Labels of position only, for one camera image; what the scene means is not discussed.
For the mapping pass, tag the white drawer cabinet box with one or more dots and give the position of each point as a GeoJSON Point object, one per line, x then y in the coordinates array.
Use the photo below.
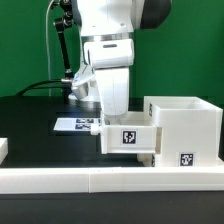
{"type": "Point", "coordinates": [189, 130]}

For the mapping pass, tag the white marker tag plate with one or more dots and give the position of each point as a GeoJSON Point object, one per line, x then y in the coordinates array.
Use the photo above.
{"type": "Point", "coordinates": [75, 124]}

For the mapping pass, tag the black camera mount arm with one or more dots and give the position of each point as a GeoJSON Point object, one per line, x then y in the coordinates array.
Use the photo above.
{"type": "Point", "coordinates": [61, 24]}

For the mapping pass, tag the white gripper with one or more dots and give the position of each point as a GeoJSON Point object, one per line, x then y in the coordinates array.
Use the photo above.
{"type": "Point", "coordinates": [113, 88]}

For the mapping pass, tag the white front fence wall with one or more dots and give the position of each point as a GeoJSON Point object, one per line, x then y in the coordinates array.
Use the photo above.
{"type": "Point", "coordinates": [94, 180]}

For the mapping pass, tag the white right fence wall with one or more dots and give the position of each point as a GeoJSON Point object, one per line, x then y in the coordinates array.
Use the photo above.
{"type": "Point", "coordinates": [219, 162]}

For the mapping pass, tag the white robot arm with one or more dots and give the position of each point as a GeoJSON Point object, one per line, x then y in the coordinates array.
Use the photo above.
{"type": "Point", "coordinates": [106, 29]}

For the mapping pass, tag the white drawer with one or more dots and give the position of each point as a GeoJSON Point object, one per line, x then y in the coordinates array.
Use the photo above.
{"type": "Point", "coordinates": [133, 134]}
{"type": "Point", "coordinates": [148, 160]}

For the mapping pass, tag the white left fence wall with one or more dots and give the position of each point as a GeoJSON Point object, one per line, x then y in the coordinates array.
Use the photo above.
{"type": "Point", "coordinates": [3, 149]}

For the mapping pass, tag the white fence wall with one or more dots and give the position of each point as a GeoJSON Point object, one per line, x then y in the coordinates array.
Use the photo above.
{"type": "Point", "coordinates": [94, 180]}
{"type": "Point", "coordinates": [3, 149]}
{"type": "Point", "coordinates": [219, 162]}

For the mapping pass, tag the white front drawer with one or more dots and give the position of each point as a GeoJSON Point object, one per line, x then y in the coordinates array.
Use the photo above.
{"type": "Point", "coordinates": [148, 160]}

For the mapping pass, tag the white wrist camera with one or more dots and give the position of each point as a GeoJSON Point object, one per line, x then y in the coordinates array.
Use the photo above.
{"type": "Point", "coordinates": [100, 55]}

